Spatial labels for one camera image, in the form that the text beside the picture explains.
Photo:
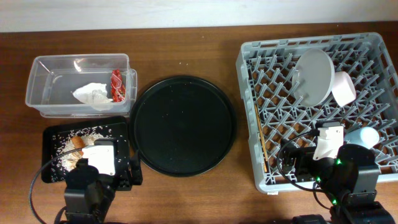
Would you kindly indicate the red snack wrapper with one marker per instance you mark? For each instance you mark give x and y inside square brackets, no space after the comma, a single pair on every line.
[118,90]

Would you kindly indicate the light blue plastic cup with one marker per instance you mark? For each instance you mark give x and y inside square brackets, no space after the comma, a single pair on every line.
[366,137]

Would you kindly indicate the white bowl with food scraps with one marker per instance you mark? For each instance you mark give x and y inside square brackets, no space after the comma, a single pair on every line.
[343,89]

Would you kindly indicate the orange carrot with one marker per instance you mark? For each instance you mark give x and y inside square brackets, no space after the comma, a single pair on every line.
[78,144]

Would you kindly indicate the black rectangular tray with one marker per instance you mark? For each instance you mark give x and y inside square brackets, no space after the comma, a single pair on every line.
[116,126]

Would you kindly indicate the wooden chopstick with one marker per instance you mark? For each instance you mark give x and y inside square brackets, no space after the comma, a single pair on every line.
[259,126]
[265,157]

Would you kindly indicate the spilled rice food scraps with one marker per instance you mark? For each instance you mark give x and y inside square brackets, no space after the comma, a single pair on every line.
[67,141]

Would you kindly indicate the grey dishwasher rack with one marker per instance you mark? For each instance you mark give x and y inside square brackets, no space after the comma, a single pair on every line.
[265,70]

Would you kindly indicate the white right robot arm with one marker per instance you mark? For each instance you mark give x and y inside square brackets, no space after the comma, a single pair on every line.
[349,181]

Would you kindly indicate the clear plastic waste bin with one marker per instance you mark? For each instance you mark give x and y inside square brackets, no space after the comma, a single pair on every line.
[54,78]

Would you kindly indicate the white paper napkin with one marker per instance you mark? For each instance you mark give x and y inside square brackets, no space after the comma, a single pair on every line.
[94,95]

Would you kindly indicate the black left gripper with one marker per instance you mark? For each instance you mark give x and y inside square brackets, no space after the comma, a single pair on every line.
[126,182]

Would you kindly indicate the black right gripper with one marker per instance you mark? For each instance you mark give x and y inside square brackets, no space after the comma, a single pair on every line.
[303,155]

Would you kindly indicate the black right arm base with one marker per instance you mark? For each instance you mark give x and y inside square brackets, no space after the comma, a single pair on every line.
[308,219]

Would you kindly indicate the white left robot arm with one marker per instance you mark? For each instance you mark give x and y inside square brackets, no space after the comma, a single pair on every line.
[88,194]

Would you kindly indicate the round black serving tray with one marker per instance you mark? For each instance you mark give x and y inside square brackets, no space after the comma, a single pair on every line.
[182,126]

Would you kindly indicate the grey round plate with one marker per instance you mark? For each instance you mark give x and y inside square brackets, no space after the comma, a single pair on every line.
[315,74]

